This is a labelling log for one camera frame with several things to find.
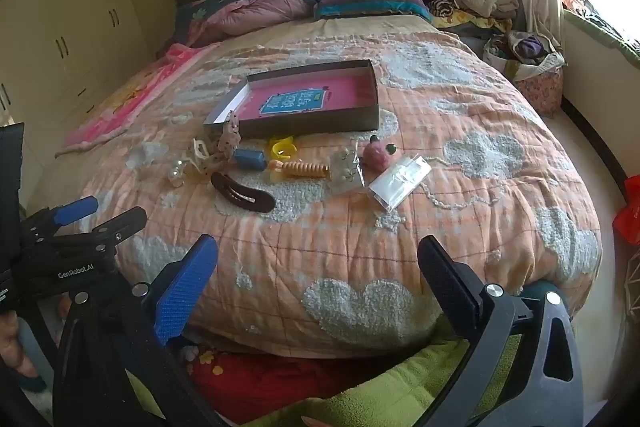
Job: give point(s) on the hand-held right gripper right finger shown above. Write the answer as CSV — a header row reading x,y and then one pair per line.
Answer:
x,y
450,282

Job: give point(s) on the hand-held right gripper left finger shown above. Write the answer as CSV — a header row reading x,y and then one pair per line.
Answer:
x,y
185,292

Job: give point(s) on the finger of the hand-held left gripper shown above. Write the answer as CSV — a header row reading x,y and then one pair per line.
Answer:
x,y
120,223
75,209

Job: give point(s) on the white packet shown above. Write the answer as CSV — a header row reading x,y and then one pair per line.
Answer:
x,y
400,182

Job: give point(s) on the dark brown hair clip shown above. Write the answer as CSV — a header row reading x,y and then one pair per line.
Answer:
x,y
242,194

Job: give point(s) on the clear bag of earrings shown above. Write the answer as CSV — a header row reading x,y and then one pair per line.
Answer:
x,y
345,169

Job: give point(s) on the orange spiral hair clip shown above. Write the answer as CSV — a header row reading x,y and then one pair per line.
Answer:
x,y
300,169

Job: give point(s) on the cardboard box with pink inside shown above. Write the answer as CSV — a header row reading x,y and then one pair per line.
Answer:
x,y
305,127

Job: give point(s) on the person's left hand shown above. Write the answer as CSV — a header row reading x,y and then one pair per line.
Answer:
x,y
9,337

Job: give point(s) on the orange checked cloud blanket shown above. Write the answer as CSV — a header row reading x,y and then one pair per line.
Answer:
x,y
450,217

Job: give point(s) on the pearl hair accessory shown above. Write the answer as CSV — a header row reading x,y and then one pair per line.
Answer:
x,y
179,173

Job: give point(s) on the red floral cloth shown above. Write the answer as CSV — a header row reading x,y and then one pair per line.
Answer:
x,y
260,377

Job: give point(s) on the pink cartoon blanket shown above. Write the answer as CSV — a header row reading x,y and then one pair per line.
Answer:
x,y
130,102

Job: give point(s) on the green fleece blanket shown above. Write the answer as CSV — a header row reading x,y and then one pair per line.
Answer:
x,y
380,392

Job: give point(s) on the blue hair clip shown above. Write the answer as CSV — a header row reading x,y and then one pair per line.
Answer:
x,y
248,159

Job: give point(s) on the pink plush strawberry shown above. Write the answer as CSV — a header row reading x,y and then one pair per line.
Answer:
x,y
377,154

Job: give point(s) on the cream wardrobe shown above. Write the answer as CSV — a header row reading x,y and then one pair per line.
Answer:
x,y
65,22

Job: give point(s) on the red plastic bag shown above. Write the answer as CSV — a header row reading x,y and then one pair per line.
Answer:
x,y
629,212

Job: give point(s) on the floral laundry basket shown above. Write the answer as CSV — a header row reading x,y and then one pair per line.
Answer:
x,y
535,77

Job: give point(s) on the pink and navy quilt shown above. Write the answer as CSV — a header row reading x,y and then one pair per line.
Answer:
x,y
250,9

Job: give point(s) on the striped purple teal pillow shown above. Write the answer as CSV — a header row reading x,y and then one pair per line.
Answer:
x,y
370,2

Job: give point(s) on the green edged windowsill cloth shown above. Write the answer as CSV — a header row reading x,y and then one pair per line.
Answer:
x,y
605,27

